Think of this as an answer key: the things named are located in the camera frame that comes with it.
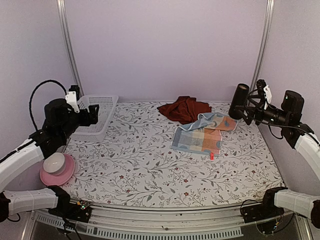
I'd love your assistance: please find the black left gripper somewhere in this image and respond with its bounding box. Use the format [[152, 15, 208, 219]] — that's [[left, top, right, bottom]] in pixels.
[[59, 104, 99, 142]]

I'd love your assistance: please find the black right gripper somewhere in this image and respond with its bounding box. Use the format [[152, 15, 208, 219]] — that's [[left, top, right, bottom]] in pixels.
[[236, 94, 291, 128]]

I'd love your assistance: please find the blue orange patterned towel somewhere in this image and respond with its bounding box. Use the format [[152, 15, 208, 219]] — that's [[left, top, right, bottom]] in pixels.
[[171, 112, 238, 159]]

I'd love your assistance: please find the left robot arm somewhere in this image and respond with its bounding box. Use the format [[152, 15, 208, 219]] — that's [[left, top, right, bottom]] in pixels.
[[0, 98, 99, 222]]

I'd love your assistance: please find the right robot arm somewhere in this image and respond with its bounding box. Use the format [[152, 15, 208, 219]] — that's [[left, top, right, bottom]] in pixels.
[[229, 88, 320, 228]]

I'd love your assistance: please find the white plastic basket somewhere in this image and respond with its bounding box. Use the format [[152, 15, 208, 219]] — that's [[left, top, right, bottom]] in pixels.
[[70, 94, 120, 143]]

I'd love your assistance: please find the black cylinder cup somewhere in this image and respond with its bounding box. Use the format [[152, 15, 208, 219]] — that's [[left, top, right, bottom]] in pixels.
[[228, 83, 250, 120]]

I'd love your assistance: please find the dark red towel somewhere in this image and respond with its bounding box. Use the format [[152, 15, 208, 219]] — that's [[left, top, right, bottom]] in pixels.
[[157, 96, 212, 125]]

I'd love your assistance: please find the white bowl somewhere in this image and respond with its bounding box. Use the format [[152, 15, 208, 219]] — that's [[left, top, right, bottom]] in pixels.
[[43, 152, 66, 176]]

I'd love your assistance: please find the floral tablecloth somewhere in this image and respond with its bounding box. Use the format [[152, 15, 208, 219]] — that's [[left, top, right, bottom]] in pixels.
[[63, 102, 284, 208]]

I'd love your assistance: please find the pink plate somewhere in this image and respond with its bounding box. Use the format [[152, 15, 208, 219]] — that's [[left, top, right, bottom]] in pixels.
[[39, 152, 76, 186]]

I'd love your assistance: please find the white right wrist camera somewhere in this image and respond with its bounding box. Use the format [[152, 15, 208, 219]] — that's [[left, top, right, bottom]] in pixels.
[[256, 79, 272, 104]]

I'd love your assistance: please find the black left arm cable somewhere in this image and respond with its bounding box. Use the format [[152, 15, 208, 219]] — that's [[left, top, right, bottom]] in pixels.
[[28, 79, 68, 131]]

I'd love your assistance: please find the right aluminium frame post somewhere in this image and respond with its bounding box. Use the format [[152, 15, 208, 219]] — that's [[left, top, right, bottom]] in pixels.
[[250, 0, 275, 91]]

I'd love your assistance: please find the aluminium frame post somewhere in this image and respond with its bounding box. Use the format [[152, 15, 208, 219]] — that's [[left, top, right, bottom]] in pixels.
[[250, 0, 275, 91], [56, 0, 84, 97]]

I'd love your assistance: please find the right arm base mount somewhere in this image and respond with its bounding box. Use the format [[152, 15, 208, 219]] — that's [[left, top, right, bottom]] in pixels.
[[239, 199, 285, 224]]

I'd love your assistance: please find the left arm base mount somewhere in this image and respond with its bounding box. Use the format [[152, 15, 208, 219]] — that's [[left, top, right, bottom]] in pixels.
[[48, 201, 93, 223]]

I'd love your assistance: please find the left aluminium frame post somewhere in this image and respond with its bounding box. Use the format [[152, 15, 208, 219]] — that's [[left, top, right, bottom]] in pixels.
[[56, 0, 84, 97]]

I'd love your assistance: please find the front aluminium rail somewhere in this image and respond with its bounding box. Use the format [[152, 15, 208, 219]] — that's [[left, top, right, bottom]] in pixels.
[[21, 201, 316, 240]]

